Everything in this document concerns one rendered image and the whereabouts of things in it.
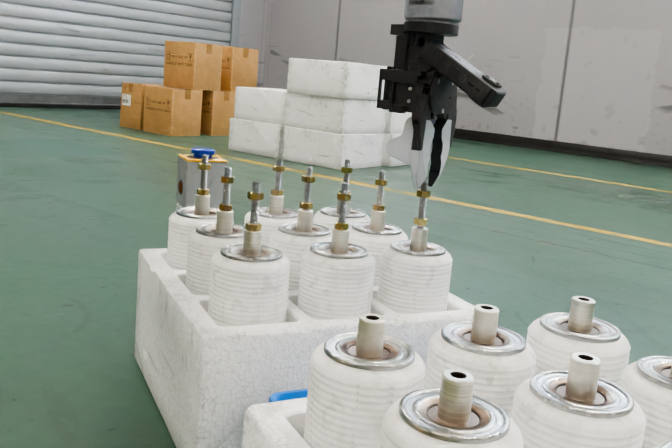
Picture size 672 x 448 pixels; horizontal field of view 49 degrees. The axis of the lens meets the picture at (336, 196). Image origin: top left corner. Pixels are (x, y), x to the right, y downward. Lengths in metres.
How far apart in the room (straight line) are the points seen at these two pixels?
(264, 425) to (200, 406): 0.22
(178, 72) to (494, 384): 4.42
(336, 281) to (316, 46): 6.84
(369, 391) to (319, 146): 3.23
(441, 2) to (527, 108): 5.47
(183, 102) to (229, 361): 4.01
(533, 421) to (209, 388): 0.40
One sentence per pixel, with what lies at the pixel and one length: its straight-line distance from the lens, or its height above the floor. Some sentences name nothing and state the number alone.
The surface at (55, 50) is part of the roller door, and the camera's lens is 6.57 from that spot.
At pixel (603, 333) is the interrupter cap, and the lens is 0.75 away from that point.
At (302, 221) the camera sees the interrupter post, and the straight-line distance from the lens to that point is 1.03.
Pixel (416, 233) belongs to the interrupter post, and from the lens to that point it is 0.98.
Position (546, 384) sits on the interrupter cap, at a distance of 0.60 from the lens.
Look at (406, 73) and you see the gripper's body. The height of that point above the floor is 0.48.
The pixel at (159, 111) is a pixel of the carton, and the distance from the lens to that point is 4.85.
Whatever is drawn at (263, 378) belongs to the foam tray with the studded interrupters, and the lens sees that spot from 0.87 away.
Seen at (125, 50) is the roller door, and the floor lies 0.53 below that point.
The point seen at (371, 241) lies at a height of 0.24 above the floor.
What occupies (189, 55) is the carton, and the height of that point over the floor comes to 0.51.
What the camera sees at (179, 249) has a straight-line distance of 1.09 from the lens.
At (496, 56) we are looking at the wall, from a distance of 6.55.
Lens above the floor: 0.47
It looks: 9 degrees down
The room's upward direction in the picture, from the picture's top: 5 degrees clockwise
